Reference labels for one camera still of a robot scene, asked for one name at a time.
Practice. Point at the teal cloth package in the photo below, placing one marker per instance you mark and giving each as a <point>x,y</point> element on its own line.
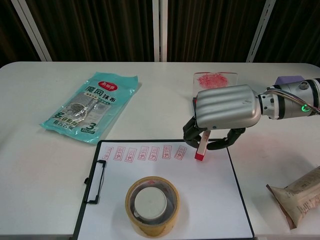
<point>82,112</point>

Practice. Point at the white stamp with red base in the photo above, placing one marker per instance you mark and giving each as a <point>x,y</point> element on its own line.
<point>201,156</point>

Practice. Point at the white stamped paper sheet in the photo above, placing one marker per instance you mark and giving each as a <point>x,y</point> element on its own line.
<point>200,187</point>

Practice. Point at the white metal frame post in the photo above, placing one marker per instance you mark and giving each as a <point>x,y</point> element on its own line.
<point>261,25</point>
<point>160,30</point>
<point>32,32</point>

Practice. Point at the black pleated curtain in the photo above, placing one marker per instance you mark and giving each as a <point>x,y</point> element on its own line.
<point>297,27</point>
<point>207,30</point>
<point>10,32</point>
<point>100,30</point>

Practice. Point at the black clipboard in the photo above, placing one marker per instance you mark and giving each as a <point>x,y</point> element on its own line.
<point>92,201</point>

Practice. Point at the purple foam cube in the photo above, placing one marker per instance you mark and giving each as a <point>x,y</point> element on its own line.
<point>287,80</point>

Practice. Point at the brown snack package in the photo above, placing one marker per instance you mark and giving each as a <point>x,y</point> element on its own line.
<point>300,200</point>

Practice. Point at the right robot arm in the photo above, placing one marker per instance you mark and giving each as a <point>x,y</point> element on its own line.
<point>292,100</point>

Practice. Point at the yellow packing tape roll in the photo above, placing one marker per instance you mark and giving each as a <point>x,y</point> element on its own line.
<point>150,228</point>

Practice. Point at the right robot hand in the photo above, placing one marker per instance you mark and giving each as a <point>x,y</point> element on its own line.
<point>225,107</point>

